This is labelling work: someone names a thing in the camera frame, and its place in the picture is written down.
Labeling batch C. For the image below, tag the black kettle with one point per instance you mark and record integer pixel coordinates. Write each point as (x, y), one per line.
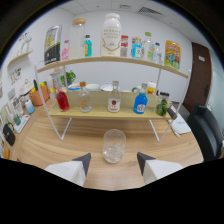
(8, 135)

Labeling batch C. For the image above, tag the orange pot with cactus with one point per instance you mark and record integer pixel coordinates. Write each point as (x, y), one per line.
(39, 96)

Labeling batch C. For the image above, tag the ceiling air vent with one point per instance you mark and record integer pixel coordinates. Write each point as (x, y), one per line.
(150, 10)

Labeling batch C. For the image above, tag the green mug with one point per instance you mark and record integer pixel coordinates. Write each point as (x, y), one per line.
(136, 89)

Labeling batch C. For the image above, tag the clear bottle green cap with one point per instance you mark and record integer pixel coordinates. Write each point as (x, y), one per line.
(148, 48)

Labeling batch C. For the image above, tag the small teal bottle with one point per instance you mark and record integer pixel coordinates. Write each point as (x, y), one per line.
(88, 47)

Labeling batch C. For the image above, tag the clear bottle red label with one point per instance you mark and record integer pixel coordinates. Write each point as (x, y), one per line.
(114, 102)

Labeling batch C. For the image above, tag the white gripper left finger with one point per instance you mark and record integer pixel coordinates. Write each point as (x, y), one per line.
(71, 170)

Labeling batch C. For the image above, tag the blue liquid bottle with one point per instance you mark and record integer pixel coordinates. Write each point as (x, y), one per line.
(140, 104)

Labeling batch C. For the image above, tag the white bowl blue rim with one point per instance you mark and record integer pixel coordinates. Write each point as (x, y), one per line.
(74, 87)

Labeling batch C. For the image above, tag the wooden wall shelf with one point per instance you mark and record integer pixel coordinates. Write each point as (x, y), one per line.
(20, 58)

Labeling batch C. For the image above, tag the plain white bowl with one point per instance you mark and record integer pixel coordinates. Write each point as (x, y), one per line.
(92, 87)

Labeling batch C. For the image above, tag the blue and white bottle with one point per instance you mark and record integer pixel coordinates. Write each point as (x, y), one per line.
(30, 107)

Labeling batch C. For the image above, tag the clear bottle orange cap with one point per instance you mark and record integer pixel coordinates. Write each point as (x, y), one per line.
(85, 101)

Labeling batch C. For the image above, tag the green potted plant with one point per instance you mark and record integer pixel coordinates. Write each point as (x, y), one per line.
(69, 77)

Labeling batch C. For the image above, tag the clear bottle blue cap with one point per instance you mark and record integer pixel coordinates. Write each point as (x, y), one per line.
(157, 55)

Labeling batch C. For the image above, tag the large white milk bottle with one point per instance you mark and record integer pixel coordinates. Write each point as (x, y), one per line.
(111, 36)

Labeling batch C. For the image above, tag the small bottle red white label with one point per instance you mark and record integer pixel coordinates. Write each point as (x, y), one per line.
(124, 46)

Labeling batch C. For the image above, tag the glass jar with limes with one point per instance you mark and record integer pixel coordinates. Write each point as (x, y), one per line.
(162, 106)

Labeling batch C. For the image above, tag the white tray with cup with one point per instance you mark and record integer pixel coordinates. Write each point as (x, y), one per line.
(21, 124)

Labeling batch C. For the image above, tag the white notebook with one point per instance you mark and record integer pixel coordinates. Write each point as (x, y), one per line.
(181, 126)

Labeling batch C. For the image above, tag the clear glass with ice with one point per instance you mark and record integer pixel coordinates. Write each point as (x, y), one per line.
(114, 148)

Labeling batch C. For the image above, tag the small pink bottle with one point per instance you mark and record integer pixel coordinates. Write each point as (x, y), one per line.
(65, 52)

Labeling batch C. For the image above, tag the white bowl red rim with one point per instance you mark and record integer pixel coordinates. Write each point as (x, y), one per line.
(106, 87)

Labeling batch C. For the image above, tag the small red liquid bottle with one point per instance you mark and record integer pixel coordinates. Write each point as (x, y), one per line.
(62, 101)

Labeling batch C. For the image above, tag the brown door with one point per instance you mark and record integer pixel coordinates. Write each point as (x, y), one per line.
(198, 76)

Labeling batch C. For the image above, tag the glass jar cork lid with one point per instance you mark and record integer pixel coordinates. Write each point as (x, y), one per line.
(77, 41)

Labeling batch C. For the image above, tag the black chair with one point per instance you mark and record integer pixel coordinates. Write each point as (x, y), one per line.
(206, 130)

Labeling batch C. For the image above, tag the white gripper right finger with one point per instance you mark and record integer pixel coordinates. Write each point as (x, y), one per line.
(158, 168)

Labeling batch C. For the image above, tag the black and yellow can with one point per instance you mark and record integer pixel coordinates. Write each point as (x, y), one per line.
(52, 45)

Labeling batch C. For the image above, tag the two-tier wooden shelf rack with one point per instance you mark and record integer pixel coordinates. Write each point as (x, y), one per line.
(100, 108)

